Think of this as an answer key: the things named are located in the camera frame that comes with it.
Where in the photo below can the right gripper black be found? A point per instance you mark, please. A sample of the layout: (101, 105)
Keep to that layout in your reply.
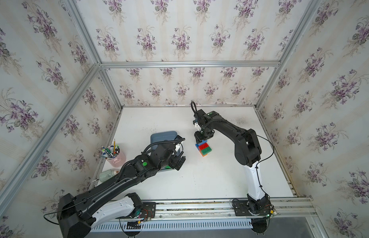
(198, 138)

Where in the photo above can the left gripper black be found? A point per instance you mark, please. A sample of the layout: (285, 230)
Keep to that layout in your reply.
(174, 164)

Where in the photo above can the light blue lego brick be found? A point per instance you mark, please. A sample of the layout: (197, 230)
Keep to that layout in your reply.
(201, 143)

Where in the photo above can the green lego brick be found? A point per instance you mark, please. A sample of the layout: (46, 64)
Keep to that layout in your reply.
(208, 150)

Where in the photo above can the blue-grey plastic tray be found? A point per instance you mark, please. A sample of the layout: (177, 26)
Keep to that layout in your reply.
(163, 136)

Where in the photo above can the red lego brick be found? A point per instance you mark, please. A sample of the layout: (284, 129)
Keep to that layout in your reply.
(203, 146)

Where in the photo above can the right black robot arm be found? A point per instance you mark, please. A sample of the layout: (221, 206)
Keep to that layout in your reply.
(247, 151)

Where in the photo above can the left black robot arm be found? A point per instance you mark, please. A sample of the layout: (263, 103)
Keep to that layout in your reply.
(77, 215)

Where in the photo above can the pen cup with pens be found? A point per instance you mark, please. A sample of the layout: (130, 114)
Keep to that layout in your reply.
(113, 155)

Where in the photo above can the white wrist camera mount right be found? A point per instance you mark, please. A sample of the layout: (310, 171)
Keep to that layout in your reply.
(196, 125)

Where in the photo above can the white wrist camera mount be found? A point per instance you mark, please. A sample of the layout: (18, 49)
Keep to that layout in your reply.
(178, 149)
(196, 125)

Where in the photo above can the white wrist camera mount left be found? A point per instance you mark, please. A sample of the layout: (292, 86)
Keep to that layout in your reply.
(178, 149)

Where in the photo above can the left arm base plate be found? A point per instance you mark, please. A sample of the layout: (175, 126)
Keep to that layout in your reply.
(145, 212)

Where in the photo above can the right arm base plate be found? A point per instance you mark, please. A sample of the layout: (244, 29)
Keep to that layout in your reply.
(262, 207)

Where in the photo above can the white slotted cable duct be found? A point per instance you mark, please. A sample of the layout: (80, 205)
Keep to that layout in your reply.
(176, 225)

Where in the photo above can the aluminium rail frame front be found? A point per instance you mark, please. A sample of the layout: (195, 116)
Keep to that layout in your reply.
(199, 209)

